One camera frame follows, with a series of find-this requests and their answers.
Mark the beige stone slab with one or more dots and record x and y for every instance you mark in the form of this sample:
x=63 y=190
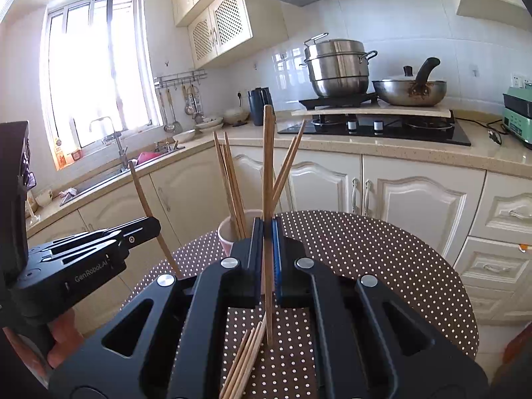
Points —
x=374 y=112

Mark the light wooden chopstick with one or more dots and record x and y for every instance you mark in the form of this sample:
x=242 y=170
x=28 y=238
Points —
x=250 y=365
x=245 y=365
x=241 y=365
x=235 y=365

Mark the white plate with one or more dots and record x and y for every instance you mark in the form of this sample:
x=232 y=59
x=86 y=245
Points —
x=209 y=124

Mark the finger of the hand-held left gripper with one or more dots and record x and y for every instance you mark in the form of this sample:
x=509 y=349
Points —
x=54 y=249
x=141 y=228

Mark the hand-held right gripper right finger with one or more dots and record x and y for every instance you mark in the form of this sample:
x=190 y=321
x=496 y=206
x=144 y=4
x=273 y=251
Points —
x=277 y=257

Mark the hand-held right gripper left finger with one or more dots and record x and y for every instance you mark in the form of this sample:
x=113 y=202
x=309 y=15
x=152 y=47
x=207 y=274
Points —
x=260 y=257

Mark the wok lid with knob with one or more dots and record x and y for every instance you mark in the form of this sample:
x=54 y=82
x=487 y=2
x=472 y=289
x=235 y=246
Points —
x=401 y=75

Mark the green countertop appliance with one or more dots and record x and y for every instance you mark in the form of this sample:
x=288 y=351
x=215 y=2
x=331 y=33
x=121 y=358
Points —
x=519 y=120

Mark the small orange tag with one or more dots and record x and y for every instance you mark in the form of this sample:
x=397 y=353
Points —
x=524 y=249

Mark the person's left hand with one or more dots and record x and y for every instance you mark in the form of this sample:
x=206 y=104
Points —
x=66 y=336

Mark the orange packet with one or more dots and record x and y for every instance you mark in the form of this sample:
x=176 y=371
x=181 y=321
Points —
x=60 y=153

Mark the black induction cooker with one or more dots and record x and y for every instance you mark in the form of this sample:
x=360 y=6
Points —
x=332 y=102

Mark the metal utensil rack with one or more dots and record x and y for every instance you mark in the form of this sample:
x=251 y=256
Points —
x=181 y=78

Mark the hanging metal spoon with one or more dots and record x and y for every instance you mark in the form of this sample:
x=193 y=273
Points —
x=189 y=106

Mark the bunch of wooden chopsticks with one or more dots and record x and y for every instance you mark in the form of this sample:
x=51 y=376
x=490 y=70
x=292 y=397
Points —
x=235 y=199

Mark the metal faucet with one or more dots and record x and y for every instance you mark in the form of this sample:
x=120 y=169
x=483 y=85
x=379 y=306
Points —
x=120 y=149

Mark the pink basin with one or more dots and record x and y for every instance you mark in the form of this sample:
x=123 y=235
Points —
x=145 y=158

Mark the slotted metal spatula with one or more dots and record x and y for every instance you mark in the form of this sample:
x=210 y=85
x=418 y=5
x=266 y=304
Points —
x=178 y=124

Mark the brown wooden chopstick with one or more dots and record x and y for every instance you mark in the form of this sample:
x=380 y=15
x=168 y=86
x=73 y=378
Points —
x=269 y=153
x=143 y=199

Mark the hanging kitchen tool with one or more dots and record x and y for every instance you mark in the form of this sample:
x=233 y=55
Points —
x=198 y=114

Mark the kitchen window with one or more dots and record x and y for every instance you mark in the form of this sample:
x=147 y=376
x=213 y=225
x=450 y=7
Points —
x=95 y=70

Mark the round polka-dot table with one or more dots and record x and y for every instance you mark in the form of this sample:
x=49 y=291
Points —
x=374 y=266

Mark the black glass gas stove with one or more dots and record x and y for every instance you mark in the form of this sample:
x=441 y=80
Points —
x=415 y=133

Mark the stainless steel steamer pot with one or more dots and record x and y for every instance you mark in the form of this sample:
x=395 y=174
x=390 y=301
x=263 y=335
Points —
x=338 y=70

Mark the pink cup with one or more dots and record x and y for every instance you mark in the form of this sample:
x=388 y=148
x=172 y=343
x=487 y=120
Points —
x=226 y=237

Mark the stainless steel sink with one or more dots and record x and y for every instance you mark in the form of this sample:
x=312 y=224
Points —
x=99 y=185

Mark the white bowl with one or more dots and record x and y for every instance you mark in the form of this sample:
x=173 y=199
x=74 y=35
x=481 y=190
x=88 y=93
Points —
x=185 y=136
x=235 y=116

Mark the dark electric kettle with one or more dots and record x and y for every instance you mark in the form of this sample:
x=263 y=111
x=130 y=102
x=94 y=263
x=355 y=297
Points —
x=259 y=108

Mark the metal ladle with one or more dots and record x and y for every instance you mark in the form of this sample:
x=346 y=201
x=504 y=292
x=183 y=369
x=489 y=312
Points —
x=168 y=126

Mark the white wall socket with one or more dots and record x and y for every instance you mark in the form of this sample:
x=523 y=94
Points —
x=520 y=82

